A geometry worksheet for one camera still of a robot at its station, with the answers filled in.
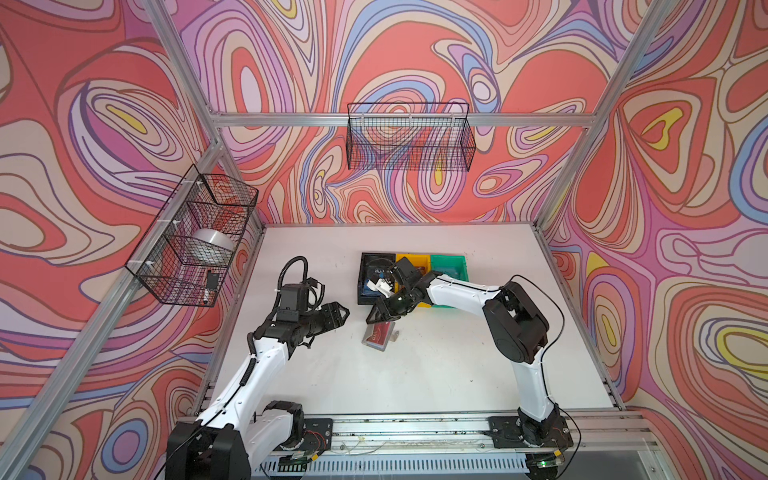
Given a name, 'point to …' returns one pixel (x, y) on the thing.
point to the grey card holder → (392, 335)
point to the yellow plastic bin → (423, 265)
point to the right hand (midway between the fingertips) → (374, 326)
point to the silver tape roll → (210, 246)
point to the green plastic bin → (450, 265)
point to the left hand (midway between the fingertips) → (344, 312)
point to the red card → (380, 331)
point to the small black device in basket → (212, 280)
